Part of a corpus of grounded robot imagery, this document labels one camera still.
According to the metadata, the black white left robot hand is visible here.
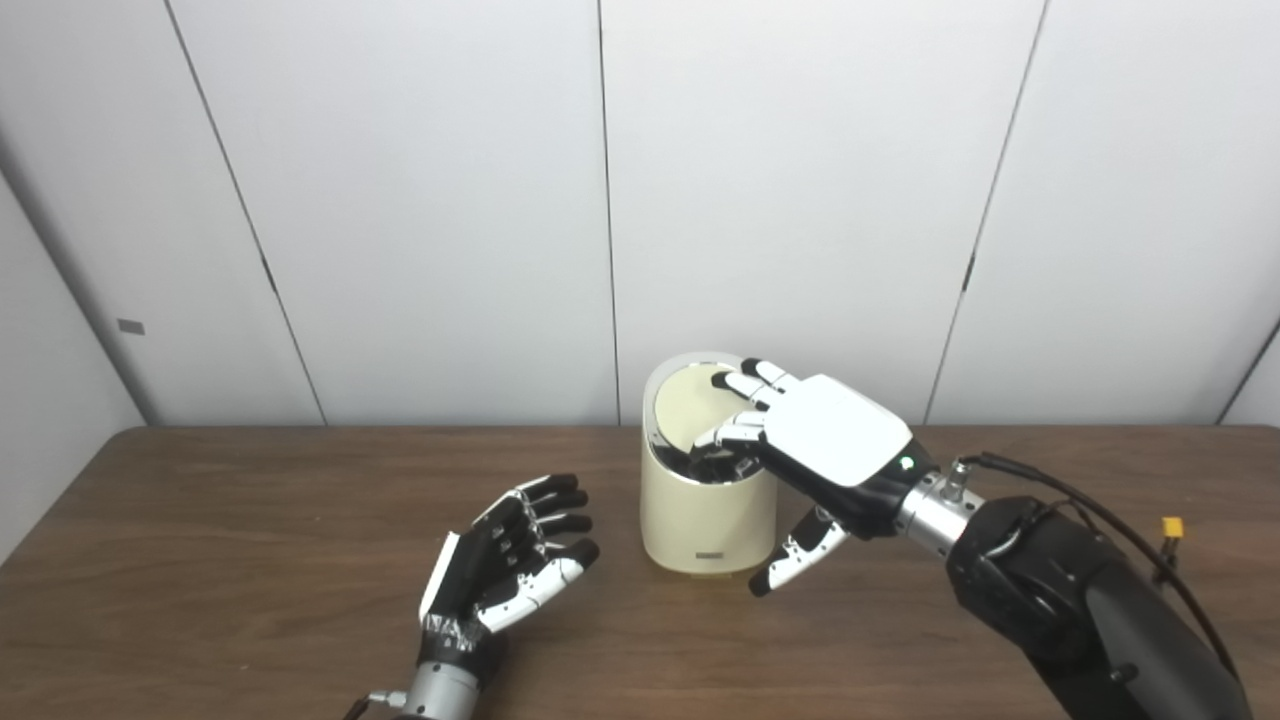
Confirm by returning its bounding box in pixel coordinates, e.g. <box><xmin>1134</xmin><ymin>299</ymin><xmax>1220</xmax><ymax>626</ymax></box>
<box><xmin>417</xmin><ymin>473</ymin><xmax>601</xmax><ymax>691</ymax></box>

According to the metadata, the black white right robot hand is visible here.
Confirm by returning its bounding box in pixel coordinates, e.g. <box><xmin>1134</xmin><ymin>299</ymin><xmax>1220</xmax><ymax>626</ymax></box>
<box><xmin>692</xmin><ymin>357</ymin><xmax>941</xmax><ymax>599</ymax></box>

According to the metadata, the cream-colored lidded bin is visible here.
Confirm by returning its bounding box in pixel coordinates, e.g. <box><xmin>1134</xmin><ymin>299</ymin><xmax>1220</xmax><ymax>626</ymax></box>
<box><xmin>640</xmin><ymin>351</ymin><xmax>779</xmax><ymax>578</ymax></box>

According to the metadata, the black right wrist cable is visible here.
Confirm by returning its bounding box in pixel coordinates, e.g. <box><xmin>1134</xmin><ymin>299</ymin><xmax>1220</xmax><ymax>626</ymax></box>
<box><xmin>950</xmin><ymin>452</ymin><xmax>1241</xmax><ymax>681</ymax></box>

